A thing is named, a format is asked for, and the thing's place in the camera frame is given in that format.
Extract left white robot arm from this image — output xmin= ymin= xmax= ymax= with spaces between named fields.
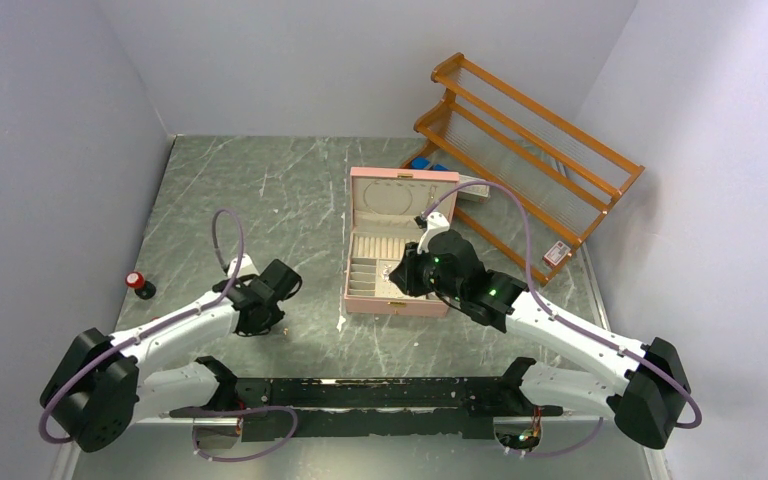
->
xmin=39 ymin=256 xmax=303 ymax=453

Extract small red white box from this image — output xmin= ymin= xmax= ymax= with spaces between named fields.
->
xmin=542 ymin=241 xmax=571 ymax=268

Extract pink jewelry box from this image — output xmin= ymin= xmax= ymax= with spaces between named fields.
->
xmin=343 ymin=167 xmax=460 ymax=317

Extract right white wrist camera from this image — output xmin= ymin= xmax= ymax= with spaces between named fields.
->
xmin=414 ymin=211 xmax=451 ymax=254

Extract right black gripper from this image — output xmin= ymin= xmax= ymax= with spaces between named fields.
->
xmin=388 ymin=239 xmax=464 ymax=302

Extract white flat carton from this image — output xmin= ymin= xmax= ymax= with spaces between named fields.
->
xmin=457 ymin=175 xmax=490 ymax=203

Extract silver necklace in lid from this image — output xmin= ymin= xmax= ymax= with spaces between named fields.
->
xmin=364 ymin=180 xmax=415 ymax=217

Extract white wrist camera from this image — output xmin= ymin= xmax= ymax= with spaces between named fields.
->
xmin=414 ymin=211 xmax=451 ymax=254
xmin=227 ymin=254 xmax=259 ymax=279

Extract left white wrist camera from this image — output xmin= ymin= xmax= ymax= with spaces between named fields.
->
xmin=227 ymin=254 xmax=259 ymax=279

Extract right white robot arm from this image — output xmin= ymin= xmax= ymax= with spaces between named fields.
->
xmin=388 ymin=230 xmax=701 ymax=450

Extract orange wooden rack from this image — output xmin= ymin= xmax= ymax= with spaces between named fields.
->
xmin=403 ymin=53 xmax=645 ymax=284

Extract blue box left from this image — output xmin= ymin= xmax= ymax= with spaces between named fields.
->
xmin=410 ymin=157 xmax=433 ymax=170

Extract red emergency stop button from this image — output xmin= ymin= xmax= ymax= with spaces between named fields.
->
xmin=125 ymin=271 xmax=156 ymax=300

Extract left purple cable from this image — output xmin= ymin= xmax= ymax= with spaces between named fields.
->
xmin=38 ymin=209 xmax=300 ymax=463

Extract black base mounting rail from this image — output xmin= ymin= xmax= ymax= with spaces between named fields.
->
xmin=170 ymin=376 xmax=564 ymax=442

